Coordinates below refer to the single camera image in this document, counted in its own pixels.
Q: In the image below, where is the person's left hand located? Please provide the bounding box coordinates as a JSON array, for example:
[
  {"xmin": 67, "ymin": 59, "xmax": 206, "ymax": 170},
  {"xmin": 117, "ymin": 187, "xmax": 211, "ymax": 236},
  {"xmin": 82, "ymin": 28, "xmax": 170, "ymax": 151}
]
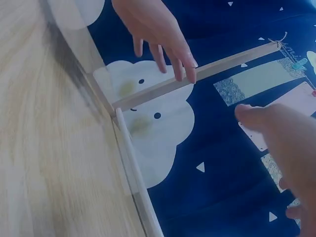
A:
[{"xmin": 111, "ymin": 0, "xmax": 199, "ymax": 84}]

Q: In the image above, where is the person's right hand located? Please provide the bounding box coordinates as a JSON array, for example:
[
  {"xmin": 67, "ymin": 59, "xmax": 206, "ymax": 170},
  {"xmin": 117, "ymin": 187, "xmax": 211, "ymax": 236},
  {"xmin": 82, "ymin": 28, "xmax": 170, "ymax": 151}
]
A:
[{"xmin": 234, "ymin": 103, "xmax": 316, "ymax": 237}]

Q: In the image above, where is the square wooden post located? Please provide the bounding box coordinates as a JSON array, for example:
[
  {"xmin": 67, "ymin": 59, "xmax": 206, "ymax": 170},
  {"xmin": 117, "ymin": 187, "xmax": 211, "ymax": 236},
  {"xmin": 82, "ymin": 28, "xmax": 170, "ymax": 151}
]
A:
[{"xmin": 112, "ymin": 41, "xmax": 281, "ymax": 116}]

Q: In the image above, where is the cream lace patterned card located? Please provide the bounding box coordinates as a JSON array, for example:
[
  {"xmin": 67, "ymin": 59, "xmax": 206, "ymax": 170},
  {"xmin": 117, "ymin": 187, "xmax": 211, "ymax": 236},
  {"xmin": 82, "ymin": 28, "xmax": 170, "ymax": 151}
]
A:
[
  {"xmin": 261, "ymin": 153, "xmax": 287, "ymax": 194},
  {"xmin": 287, "ymin": 197, "xmax": 302, "ymax": 230}
]

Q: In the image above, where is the pink card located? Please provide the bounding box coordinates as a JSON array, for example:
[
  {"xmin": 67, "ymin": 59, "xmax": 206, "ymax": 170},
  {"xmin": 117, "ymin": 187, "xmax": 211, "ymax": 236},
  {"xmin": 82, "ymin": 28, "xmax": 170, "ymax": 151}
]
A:
[{"xmin": 237, "ymin": 81, "xmax": 316, "ymax": 152}]

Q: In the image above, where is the green card with lace print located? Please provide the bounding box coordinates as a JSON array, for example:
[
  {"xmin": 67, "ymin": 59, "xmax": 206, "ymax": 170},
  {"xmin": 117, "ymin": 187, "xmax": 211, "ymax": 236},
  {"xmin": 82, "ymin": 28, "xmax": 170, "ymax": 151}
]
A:
[{"xmin": 213, "ymin": 56, "xmax": 307, "ymax": 107}]

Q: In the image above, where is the flat wooden base bar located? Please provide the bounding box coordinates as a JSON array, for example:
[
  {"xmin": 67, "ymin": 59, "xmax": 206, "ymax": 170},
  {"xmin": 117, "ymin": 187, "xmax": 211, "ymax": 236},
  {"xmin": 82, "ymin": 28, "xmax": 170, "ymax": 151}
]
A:
[{"xmin": 49, "ymin": 0, "xmax": 121, "ymax": 131}]

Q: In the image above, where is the teal clothespin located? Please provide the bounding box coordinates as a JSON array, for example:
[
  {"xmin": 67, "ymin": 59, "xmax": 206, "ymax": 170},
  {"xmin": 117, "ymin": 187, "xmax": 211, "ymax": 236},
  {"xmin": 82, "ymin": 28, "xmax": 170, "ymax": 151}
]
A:
[{"xmin": 291, "ymin": 58, "xmax": 308, "ymax": 71}]

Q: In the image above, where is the thin brown twine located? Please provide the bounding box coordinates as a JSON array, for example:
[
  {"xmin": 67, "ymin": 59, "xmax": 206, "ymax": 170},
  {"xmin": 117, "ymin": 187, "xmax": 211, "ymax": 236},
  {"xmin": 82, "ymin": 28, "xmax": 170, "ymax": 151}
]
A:
[{"xmin": 268, "ymin": 31, "xmax": 316, "ymax": 91}]

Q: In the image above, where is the long white round rod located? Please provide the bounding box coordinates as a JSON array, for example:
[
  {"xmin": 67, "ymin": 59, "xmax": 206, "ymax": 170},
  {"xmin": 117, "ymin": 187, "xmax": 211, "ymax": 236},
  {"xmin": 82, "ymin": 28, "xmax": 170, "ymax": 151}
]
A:
[{"xmin": 115, "ymin": 108, "xmax": 165, "ymax": 237}]

